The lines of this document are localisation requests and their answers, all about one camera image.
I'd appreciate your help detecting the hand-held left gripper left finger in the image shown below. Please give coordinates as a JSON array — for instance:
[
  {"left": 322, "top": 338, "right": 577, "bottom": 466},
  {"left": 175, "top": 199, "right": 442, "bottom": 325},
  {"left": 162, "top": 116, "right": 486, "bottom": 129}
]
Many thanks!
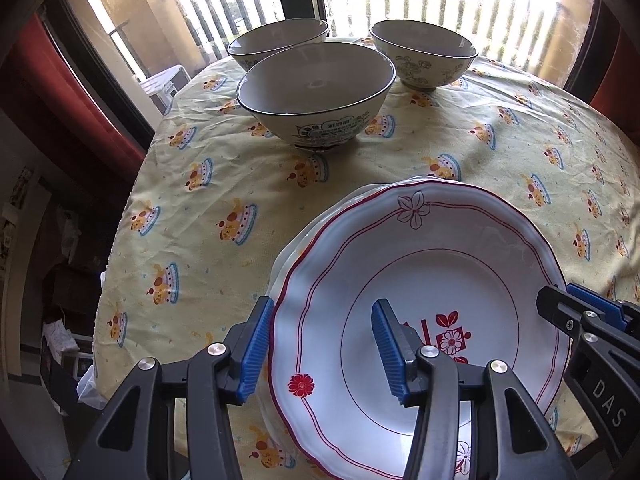
[{"left": 62, "top": 296, "right": 275, "bottom": 480}]

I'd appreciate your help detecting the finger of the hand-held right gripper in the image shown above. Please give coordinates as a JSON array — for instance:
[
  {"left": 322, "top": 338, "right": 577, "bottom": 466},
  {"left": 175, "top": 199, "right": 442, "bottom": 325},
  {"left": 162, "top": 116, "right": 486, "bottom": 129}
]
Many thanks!
[
  {"left": 567, "top": 282, "right": 640, "bottom": 332},
  {"left": 536, "top": 285, "right": 601, "bottom": 333}
]

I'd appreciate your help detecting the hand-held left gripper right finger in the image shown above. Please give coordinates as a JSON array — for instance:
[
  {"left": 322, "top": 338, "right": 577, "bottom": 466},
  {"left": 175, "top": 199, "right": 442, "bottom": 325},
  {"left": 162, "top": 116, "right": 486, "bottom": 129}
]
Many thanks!
[{"left": 371, "top": 298, "right": 581, "bottom": 480}]

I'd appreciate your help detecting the red rimmed white plate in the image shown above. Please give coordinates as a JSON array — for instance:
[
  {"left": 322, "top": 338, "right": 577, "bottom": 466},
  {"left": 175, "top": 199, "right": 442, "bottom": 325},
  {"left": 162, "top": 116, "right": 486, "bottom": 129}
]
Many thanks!
[{"left": 267, "top": 183, "right": 573, "bottom": 480}]

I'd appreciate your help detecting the white ridged rim plate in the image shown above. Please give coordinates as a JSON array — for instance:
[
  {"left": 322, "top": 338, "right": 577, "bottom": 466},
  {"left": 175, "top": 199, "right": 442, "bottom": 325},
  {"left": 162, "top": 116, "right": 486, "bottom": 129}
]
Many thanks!
[{"left": 312, "top": 176, "right": 451, "bottom": 221}]

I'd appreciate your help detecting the white patterned bowl dark base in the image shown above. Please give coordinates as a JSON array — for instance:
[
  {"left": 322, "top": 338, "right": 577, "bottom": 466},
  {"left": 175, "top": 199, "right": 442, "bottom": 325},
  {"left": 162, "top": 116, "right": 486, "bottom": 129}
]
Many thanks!
[{"left": 236, "top": 41, "right": 397, "bottom": 151}]

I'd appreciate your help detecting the white patterned ceramic bowl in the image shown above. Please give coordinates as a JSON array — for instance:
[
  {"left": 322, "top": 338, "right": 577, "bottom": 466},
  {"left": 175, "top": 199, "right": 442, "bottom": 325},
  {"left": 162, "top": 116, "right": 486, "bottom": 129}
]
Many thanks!
[
  {"left": 369, "top": 19, "right": 478, "bottom": 93},
  {"left": 227, "top": 18, "right": 330, "bottom": 73}
]

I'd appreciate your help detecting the white plastic bag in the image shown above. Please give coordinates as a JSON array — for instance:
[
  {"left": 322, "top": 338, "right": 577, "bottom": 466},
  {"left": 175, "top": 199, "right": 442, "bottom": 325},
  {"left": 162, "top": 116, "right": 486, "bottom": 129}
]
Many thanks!
[{"left": 75, "top": 362, "right": 108, "bottom": 413}]

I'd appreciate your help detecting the white crumpled cloth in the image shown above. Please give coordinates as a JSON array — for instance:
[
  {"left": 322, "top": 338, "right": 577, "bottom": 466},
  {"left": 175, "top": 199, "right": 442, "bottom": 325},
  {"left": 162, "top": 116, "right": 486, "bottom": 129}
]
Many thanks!
[{"left": 42, "top": 320, "right": 78, "bottom": 361}]

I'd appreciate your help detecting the yellow printed tablecloth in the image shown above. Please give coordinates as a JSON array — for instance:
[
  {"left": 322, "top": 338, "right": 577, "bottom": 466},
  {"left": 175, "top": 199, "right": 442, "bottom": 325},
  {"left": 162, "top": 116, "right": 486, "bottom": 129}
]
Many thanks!
[{"left": 92, "top": 35, "right": 640, "bottom": 480}]

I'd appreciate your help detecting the red curtain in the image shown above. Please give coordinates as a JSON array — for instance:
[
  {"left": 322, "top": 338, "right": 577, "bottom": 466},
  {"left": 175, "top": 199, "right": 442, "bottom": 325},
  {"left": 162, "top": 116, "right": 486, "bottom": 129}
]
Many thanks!
[
  {"left": 10, "top": 12, "right": 156, "bottom": 166},
  {"left": 575, "top": 0, "right": 640, "bottom": 126}
]

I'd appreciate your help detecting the white plastic chair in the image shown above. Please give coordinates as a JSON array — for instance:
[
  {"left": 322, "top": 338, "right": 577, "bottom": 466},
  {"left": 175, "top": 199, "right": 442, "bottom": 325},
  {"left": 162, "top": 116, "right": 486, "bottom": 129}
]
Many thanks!
[{"left": 134, "top": 64, "right": 192, "bottom": 113}]

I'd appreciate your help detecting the wall poster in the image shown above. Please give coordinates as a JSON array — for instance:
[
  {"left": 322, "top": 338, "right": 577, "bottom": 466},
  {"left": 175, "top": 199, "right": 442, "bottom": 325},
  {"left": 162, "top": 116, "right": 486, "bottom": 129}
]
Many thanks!
[{"left": 11, "top": 166, "right": 37, "bottom": 211}]

